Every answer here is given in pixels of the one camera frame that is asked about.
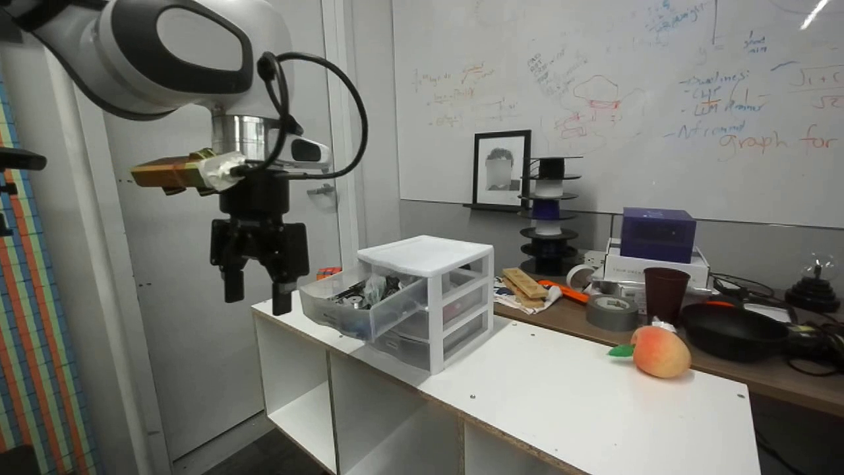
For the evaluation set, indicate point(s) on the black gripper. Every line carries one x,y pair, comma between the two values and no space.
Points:
258,207

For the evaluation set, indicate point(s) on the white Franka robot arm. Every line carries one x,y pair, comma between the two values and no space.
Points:
133,53

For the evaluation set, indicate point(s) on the small red object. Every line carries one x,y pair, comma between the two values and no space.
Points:
328,272

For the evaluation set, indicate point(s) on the clear plastic drawer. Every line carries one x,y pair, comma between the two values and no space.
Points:
351,319

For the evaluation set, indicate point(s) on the white plastic drawer unit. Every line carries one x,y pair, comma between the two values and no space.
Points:
427,254

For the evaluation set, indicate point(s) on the black dome desk object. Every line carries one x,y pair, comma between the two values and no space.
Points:
813,291

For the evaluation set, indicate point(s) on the colourful striped panel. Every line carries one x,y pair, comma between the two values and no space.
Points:
36,308

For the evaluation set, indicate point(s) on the printed paper sheet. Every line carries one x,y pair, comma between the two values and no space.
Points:
516,308

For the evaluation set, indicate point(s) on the black framed picture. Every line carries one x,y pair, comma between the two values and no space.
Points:
502,170

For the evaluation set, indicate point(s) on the wooden brush block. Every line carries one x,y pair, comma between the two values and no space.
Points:
525,287

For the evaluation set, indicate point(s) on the stacked filament spool tower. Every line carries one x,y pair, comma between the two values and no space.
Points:
551,221

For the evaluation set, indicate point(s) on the white cubby shelf unit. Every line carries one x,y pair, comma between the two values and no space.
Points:
528,397

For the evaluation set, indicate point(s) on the small orange tool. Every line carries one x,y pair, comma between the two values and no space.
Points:
569,291

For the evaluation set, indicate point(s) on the grey tape roll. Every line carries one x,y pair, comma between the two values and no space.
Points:
610,315

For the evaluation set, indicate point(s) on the purple box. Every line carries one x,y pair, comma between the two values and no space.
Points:
659,233

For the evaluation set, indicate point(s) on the dark red cup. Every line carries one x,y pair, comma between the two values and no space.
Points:
667,294

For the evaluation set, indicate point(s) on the toy peach with leaf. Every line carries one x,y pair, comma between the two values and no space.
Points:
660,352

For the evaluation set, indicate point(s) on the white cardboard box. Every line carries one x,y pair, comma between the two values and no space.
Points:
700,272

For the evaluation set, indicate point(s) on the black frying pan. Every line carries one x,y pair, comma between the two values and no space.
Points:
735,333

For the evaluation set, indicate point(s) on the large wall whiteboard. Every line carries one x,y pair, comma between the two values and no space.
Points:
616,88

